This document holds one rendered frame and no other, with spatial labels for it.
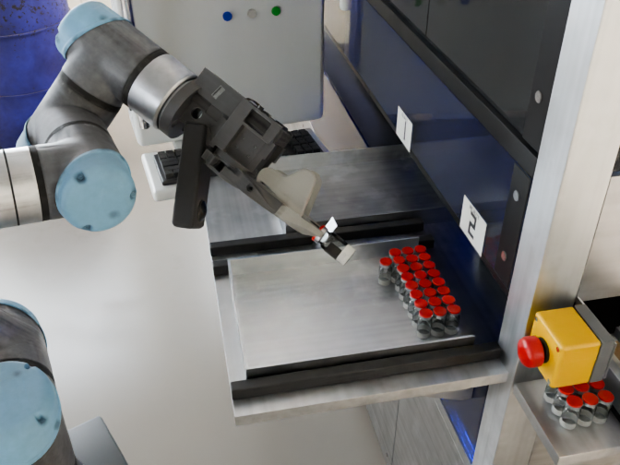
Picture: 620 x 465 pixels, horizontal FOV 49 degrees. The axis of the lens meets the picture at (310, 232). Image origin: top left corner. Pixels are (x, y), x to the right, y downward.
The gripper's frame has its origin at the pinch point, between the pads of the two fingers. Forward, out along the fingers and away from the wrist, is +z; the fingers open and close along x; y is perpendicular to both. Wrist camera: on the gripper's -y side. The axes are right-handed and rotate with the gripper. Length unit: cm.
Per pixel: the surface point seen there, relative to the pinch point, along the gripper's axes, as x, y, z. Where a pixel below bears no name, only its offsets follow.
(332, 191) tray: 67, 2, -8
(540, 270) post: 17.1, 12.5, 24.7
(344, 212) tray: 61, 0, -3
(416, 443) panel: 77, -31, 40
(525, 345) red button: 15.3, 4.0, 28.8
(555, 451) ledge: 18.0, -4.6, 41.0
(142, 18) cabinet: 77, 5, -67
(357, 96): 113, 24, -23
